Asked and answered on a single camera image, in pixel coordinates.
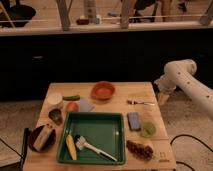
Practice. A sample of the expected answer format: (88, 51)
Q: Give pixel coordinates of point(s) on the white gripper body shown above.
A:
(163, 97)

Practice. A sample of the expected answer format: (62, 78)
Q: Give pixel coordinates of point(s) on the silver metal fork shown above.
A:
(133, 102)

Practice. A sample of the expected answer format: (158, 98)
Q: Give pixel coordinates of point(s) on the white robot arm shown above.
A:
(181, 74)

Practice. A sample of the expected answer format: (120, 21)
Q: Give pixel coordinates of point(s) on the red bowl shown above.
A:
(102, 90)

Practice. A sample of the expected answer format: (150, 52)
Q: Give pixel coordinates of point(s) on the green plastic cup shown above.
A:
(148, 130)

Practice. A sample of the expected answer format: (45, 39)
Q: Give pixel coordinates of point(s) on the blue sponge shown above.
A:
(133, 121)

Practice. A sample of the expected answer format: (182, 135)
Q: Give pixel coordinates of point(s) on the bunch of dark grapes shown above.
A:
(139, 150)

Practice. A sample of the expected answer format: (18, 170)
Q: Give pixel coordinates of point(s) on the green plastic tray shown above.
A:
(103, 130)

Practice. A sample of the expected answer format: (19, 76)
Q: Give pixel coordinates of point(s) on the green cucumber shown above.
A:
(71, 98)

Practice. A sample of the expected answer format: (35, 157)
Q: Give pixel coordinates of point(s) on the orange tomato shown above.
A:
(72, 107)

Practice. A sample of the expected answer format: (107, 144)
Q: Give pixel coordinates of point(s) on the white dish brush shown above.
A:
(82, 143)

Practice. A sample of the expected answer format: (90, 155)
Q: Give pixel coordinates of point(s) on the white cup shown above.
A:
(55, 100)

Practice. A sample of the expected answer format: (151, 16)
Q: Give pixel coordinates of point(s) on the small dark metal cup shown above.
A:
(56, 116)

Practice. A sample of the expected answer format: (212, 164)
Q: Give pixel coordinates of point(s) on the slice of cake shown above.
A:
(43, 137)

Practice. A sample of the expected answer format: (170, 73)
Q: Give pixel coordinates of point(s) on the dark brown plate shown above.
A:
(33, 135)

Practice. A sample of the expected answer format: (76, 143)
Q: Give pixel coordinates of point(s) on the black object at table edge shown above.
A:
(24, 146)

